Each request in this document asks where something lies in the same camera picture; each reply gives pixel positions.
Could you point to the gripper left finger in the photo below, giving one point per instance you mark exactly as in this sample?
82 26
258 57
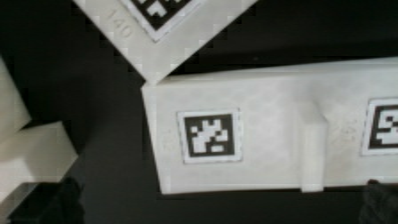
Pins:
43 203

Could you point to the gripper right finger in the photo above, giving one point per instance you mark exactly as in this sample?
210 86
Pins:
379 211

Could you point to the white cabinet body box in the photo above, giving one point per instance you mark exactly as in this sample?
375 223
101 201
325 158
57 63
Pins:
36 150

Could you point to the white cabinet door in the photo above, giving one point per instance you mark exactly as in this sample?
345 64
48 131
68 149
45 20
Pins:
158 29
276 128

